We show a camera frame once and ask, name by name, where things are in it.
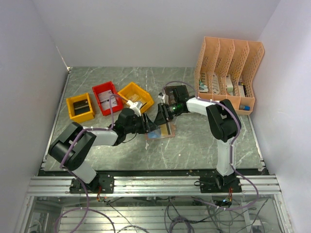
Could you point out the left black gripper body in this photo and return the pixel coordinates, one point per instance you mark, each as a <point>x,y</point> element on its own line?
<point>137,125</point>

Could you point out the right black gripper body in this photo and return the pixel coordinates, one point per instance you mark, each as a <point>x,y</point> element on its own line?
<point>173,109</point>

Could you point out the pink leather card holder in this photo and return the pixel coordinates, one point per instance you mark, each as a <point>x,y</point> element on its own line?
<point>156,134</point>

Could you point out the yellow bin with cards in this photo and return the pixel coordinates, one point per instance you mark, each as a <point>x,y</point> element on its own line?
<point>134,93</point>

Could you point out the red bin with cards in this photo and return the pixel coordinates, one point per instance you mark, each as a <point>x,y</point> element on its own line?
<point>104,96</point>

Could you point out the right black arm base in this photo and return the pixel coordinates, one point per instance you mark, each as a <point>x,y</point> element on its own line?
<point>219,184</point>

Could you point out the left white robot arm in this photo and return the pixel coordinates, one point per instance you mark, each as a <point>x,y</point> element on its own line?
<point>72,146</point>

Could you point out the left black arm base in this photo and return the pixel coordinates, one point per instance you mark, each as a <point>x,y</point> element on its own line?
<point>102,183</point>

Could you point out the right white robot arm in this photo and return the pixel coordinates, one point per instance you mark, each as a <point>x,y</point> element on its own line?
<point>224,125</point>

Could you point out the black book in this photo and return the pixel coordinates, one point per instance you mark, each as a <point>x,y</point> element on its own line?
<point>176,93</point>

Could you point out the yellow bin left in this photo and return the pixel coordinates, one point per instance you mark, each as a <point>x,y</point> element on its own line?
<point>80,108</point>

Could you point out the peach file organizer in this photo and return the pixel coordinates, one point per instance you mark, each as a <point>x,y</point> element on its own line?
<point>225,70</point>

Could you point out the aluminium frame rail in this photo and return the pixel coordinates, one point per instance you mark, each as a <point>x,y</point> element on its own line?
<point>150,186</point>

